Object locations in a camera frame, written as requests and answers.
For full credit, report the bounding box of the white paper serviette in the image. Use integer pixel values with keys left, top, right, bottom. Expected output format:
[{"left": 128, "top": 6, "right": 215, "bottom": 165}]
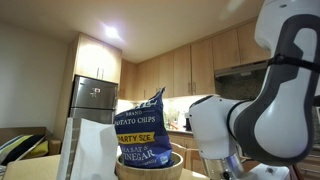
[{"left": 56, "top": 117, "right": 118, "bottom": 180}]

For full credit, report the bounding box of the range hood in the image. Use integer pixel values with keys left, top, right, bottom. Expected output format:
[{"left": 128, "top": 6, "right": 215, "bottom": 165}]
[{"left": 214, "top": 60, "right": 267, "bottom": 78}]

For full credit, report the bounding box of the blue potato chips bag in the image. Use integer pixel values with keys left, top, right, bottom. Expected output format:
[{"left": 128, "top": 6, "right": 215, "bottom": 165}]
[{"left": 114, "top": 88, "right": 174, "bottom": 169}]

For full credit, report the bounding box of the wooden bowl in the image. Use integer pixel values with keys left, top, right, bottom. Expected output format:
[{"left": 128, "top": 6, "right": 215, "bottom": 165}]
[{"left": 116, "top": 152, "right": 184, "bottom": 180}]

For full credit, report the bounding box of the striped cushion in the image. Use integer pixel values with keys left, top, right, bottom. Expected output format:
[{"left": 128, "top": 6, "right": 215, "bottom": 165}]
[{"left": 0, "top": 135, "right": 49, "bottom": 166}]

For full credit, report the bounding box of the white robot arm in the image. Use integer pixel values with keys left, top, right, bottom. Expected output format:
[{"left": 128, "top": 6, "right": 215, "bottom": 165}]
[{"left": 189, "top": 0, "right": 320, "bottom": 180}]

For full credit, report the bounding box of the wooden dining chair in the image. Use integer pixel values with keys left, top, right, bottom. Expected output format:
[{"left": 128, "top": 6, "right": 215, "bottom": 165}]
[{"left": 171, "top": 143, "right": 205, "bottom": 175}]

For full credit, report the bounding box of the stainless steel refrigerator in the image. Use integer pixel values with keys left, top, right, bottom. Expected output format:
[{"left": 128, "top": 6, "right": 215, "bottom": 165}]
[{"left": 68, "top": 75, "right": 119, "bottom": 126}]

